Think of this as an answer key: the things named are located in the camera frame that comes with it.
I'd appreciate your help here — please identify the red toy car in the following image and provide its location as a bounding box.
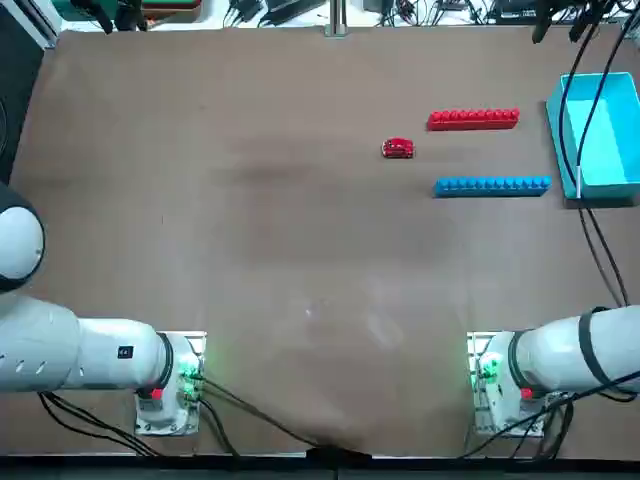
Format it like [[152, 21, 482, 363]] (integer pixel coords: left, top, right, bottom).
[[380, 136, 417, 160]]

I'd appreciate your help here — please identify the black electronic device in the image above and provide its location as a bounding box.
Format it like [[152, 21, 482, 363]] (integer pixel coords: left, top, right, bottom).
[[487, 0, 544, 25]]

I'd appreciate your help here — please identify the brown box with green top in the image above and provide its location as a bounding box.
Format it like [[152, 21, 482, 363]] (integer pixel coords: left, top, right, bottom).
[[141, 0, 204, 24]]

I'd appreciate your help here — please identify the black power adapter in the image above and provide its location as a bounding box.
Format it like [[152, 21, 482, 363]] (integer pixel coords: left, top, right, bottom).
[[228, 0, 262, 22]]

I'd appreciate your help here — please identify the red studded block strip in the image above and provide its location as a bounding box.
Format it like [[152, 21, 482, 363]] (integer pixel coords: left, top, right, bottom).
[[426, 106, 521, 133]]

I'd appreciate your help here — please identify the turquoise plastic bin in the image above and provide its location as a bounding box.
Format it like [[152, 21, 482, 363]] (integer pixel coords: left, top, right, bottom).
[[544, 71, 640, 201]]

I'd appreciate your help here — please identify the blue studded block strip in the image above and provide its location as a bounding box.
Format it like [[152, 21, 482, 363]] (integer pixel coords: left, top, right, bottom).
[[432, 174, 554, 200]]

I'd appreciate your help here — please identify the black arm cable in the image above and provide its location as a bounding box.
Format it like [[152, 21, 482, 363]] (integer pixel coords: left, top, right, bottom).
[[558, 19, 632, 309]]

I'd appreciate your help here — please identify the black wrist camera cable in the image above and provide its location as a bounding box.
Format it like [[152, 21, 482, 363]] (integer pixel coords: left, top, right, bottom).
[[574, 7, 640, 309]]

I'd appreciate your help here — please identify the aluminium profile post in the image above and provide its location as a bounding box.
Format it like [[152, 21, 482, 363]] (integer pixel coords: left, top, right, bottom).
[[324, 0, 347, 37]]

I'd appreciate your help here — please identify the black base cable bundle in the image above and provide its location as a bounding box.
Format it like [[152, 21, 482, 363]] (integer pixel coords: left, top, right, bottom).
[[37, 392, 164, 459], [462, 372, 640, 460]]

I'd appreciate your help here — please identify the black base power cable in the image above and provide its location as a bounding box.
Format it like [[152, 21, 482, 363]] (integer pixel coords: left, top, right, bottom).
[[197, 394, 246, 459], [197, 377, 331, 451]]

